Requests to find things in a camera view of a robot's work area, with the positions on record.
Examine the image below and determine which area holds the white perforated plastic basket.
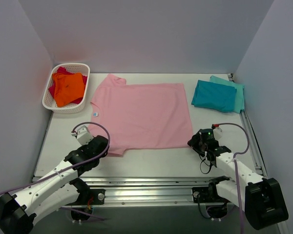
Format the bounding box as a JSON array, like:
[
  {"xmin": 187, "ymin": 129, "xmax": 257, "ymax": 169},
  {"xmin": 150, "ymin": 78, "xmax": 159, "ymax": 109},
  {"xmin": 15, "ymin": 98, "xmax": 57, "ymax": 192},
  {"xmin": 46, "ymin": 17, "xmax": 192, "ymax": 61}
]
[{"xmin": 42, "ymin": 63, "xmax": 90, "ymax": 114}]

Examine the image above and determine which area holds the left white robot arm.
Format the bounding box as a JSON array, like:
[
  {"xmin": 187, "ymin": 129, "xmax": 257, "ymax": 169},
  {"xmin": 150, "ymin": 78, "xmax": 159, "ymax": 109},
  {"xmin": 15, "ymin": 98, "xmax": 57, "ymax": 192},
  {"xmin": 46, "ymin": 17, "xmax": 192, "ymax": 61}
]
[{"xmin": 0, "ymin": 136, "xmax": 109, "ymax": 234}]

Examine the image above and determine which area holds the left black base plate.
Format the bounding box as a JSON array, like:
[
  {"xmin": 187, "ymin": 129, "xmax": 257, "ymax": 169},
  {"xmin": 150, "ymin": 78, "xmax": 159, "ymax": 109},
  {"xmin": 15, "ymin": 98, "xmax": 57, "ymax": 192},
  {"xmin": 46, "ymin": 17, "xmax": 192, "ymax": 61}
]
[{"xmin": 70, "ymin": 189, "xmax": 105, "ymax": 206}]

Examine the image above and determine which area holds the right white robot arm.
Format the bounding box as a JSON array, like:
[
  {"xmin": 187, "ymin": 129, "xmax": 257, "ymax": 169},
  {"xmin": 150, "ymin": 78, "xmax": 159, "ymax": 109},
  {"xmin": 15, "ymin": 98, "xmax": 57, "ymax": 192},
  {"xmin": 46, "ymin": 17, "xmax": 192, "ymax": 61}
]
[{"xmin": 188, "ymin": 128, "xmax": 289, "ymax": 230}]

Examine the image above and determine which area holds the pink t-shirt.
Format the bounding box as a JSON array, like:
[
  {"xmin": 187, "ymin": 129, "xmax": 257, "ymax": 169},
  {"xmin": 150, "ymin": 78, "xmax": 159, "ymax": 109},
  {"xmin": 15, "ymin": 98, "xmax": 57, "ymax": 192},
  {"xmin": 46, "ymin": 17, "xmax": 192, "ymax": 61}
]
[{"xmin": 89, "ymin": 74, "xmax": 193, "ymax": 156}]

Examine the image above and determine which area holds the folded light green t-shirt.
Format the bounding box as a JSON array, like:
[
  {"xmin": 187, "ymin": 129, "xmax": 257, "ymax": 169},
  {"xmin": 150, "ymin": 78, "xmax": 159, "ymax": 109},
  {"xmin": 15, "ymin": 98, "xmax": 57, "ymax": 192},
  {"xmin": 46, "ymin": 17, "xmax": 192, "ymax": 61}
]
[{"xmin": 209, "ymin": 76, "xmax": 245, "ymax": 113}]

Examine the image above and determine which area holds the aluminium rail frame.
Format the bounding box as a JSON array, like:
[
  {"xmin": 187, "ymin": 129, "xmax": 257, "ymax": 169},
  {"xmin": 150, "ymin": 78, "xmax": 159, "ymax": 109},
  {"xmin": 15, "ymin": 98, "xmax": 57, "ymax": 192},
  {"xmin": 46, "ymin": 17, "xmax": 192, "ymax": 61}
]
[{"xmin": 35, "ymin": 107, "xmax": 257, "ymax": 207}]

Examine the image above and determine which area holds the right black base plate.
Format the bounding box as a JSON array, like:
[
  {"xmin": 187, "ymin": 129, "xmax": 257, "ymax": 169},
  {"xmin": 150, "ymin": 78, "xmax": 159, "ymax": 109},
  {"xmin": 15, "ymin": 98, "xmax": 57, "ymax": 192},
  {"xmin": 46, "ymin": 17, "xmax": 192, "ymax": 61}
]
[{"xmin": 191, "ymin": 186, "xmax": 229, "ymax": 203}]

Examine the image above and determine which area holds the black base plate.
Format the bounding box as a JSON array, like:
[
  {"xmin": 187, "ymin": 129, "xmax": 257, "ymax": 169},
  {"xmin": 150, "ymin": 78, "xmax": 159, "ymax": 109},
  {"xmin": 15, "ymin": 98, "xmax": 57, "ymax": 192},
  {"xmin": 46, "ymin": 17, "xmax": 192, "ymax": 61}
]
[
  {"xmin": 70, "ymin": 189, "xmax": 105, "ymax": 206},
  {"xmin": 191, "ymin": 186, "xmax": 229, "ymax": 203}
]

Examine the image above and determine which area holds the folded teal t-shirt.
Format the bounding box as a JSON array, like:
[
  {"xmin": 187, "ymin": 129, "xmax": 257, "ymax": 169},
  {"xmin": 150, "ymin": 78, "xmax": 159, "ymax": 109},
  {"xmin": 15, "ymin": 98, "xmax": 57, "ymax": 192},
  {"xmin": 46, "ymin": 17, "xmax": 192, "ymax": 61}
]
[{"xmin": 191, "ymin": 80, "xmax": 237, "ymax": 113}]

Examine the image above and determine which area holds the orange t-shirt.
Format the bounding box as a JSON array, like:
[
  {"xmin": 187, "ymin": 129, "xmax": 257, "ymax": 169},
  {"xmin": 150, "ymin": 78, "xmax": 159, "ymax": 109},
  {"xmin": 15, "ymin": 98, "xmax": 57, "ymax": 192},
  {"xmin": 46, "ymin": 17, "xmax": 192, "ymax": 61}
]
[{"xmin": 52, "ymin": 73, "xmax": 85, "ymax": 107}]

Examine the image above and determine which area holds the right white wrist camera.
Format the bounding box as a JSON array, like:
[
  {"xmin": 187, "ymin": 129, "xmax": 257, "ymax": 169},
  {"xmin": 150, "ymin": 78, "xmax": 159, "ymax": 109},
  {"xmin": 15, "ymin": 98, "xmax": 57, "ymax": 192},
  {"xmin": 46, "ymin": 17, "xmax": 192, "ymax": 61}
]
[{"xmin": 211, "ymin": 124, "xmax": 223, "ymax": 140}]

